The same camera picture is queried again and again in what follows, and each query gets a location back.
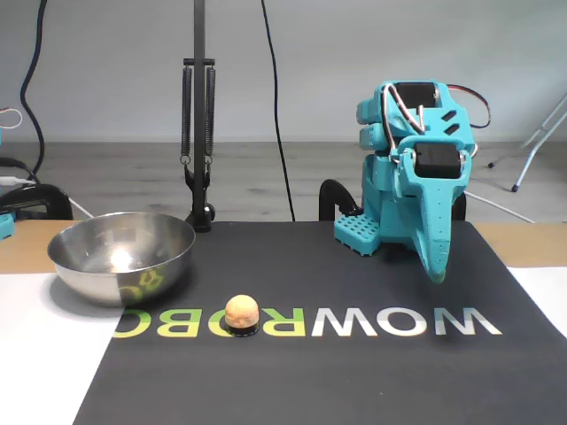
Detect teal gripper black motor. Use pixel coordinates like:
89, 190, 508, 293
390, 136, 477, 284

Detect orange ball with black base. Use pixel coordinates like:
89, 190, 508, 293
223, 293, 260, 338

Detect metal bowl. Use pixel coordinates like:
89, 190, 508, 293
46, 211, 197, 309

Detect black table clamp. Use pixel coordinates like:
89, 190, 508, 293
318, 179, 369, 222
451, 192, 468, 221
0, 183, 74, 221

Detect white stand legs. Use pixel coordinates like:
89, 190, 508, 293
486, 92, 567, 192

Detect white sheet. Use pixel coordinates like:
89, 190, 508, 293
504, 264, 567, 351
0, 270, 128, 425

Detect black mat with WOWROBO print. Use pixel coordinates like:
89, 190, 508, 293
73, 220, 567, 425

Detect small teal printed part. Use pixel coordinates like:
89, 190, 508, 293
0, 211, 17, 242

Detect red white black servo wire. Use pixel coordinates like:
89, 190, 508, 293
383, 83, 429, 150
445, 82, 493, 130

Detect thin black hanging cable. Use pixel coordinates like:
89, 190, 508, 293
260, 0, 297, 222

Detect dark blue hanging cable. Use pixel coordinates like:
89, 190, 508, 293
19, 0, 49, 183

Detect thin white wire loop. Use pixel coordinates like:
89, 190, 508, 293
0, 108, 23, 129

